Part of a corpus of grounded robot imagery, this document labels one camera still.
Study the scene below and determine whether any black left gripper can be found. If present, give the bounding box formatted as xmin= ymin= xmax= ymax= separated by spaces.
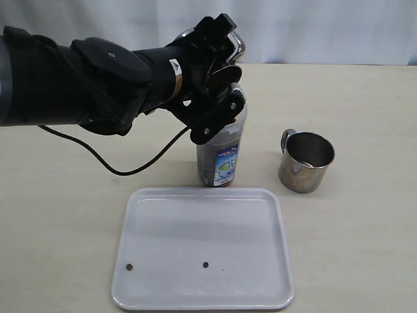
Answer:
xmin=164 ymin=13 xmax=245 ymax=144

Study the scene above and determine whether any steel mug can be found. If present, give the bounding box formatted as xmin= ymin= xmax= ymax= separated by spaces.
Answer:
xmin=177 ymin=27 xmax=246 ymax=95
xmin=278 ymin=128 xmax=336 ymax=194

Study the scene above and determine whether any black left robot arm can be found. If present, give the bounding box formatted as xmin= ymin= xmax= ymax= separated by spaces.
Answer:
xmin=1 ymin=14 xmax=245 ymax=145

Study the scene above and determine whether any clear plastic container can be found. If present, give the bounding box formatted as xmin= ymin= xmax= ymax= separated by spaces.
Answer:
xmin=195 ymin=83 xmax=250 ymax=188

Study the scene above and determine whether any white plastic tray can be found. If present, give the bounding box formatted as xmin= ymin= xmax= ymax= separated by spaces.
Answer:
xmin=111 ymin=187 xmax=295 ymax=312

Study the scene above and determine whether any white curtain backdrop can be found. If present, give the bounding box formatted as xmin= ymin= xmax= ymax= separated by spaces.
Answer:
xmin=1 ymin=1 xmax=416 ymax=65

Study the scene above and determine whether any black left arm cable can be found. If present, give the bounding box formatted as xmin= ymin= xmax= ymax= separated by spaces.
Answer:
xmin=37 ymin=125 xmax=192 ymax=177

